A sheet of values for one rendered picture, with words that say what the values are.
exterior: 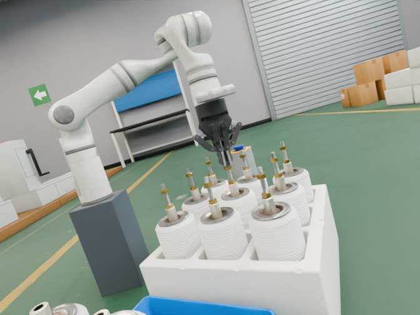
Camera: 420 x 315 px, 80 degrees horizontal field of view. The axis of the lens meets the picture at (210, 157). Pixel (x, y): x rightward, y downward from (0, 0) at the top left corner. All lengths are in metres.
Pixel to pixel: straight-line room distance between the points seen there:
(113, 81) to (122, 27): 5.47
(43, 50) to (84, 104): 6.05
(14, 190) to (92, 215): 2.41
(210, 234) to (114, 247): 0.44
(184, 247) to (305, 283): 0.26
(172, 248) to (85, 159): 0.42
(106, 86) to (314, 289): 0.75
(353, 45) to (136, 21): 4.66
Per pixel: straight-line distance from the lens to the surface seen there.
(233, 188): 0.64
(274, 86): 5.86
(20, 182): 3.19
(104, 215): 0.86
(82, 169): 0.87
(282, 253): 0.49
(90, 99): 0.86
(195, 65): 0.60
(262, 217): 0.48
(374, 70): 4.43
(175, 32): 0.61
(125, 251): 0.89
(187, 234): 0.59
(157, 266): 0.61
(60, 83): 6.63
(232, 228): 0.52
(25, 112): 7.04
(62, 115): 0.86
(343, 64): 6.45
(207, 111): 0.58
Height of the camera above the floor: 0.45
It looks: 9 degrees down
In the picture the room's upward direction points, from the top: 16 degrees counter-clockwise
